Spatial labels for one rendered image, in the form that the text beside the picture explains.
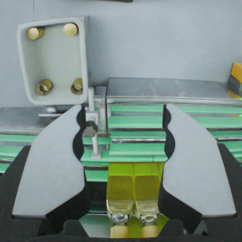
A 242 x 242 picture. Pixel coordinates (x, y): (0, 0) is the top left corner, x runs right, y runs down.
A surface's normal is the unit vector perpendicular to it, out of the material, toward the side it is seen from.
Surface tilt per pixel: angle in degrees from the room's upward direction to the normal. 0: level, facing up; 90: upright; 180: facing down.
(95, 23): 0
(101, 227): 90
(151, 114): 90
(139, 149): 90
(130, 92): 90
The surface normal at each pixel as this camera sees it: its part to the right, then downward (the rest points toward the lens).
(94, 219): 0.00, -0.84
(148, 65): -0.01, 0.55
